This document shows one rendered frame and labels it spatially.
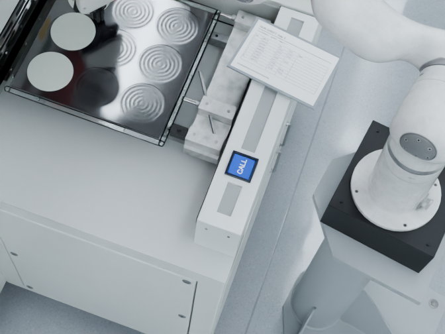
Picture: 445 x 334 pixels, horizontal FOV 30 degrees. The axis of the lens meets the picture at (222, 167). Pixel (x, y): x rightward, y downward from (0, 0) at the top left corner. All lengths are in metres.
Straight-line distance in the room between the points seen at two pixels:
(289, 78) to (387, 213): 0.35
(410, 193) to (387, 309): 1.04
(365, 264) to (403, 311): 0.87
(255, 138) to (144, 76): 0.30
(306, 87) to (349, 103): 1.14
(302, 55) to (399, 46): 0.46
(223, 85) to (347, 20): 0.56
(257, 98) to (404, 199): 0.37
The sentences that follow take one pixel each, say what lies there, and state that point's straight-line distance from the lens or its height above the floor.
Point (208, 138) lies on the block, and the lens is 1.77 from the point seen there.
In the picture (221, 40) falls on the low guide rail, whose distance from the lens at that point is 1.97.
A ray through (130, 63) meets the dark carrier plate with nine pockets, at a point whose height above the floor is 0.90.
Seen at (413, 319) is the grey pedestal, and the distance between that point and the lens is 2.68.
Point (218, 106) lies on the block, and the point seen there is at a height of 0.91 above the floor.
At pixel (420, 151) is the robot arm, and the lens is 1.41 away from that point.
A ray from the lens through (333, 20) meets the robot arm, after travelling 1.39.
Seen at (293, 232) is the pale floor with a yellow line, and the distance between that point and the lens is 2.69.
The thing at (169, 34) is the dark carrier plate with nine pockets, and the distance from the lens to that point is 1.91.
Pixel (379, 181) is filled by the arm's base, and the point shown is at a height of 1.00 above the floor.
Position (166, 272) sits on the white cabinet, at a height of 0.75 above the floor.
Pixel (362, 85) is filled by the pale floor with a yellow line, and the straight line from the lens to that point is 2.97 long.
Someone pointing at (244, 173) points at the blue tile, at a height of 0.96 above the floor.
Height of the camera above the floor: 2.49
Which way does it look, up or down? 65 degrees down
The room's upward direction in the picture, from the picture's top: 11 degrees clockwise
